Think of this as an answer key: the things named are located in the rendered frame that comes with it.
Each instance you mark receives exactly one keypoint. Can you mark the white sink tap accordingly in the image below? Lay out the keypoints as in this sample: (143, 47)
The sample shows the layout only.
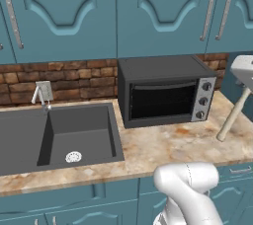
(37, 94)

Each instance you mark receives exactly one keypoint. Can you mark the teal lower cabinet door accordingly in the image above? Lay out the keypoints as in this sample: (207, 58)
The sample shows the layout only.
(19, 219)
(234, 202)
(146, 202)
(99, 214)

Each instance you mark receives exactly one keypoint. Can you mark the teal drawer front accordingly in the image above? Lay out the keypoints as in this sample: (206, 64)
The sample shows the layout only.
(224, 169)

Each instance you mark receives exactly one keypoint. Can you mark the grey wall plate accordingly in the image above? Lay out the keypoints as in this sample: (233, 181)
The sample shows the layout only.
(47, 88)

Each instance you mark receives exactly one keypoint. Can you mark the teal sink front panel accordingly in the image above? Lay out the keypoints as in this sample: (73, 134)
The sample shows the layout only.
(66, 196)

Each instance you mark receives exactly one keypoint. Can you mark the dark grey sink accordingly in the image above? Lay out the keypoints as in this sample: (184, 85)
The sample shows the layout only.
(19, 136)

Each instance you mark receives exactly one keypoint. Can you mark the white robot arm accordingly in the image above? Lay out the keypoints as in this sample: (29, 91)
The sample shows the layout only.
(187, 186)

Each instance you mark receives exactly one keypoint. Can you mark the dark grey toaster oven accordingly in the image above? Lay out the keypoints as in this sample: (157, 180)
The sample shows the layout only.
(158, 71)

